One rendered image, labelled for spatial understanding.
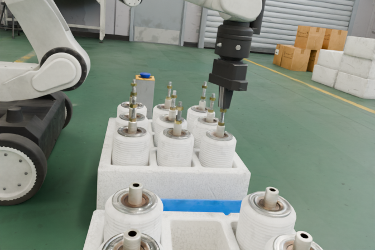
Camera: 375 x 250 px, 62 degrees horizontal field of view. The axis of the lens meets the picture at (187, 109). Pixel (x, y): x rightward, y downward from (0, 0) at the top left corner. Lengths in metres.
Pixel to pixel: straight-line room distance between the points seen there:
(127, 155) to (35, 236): 0.30
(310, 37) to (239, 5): 3.85
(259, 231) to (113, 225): 0.24
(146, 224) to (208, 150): 0.37
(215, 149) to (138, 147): 0.20
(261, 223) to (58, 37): 0.81
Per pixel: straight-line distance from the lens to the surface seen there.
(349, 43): 3.53
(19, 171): 0.98
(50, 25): 1.08
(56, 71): 1.05
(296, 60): 4.52
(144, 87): 1.18
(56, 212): 0.97
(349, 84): 3.45
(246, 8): 0.75
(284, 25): 6.63
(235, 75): 0.78
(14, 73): 1.13
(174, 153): 0.81
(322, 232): 1.05
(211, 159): 0.84
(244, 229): 0.59
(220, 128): 0.84
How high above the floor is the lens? 0.55
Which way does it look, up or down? 17 degrees down
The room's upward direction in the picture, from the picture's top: 7 degrees clockwise
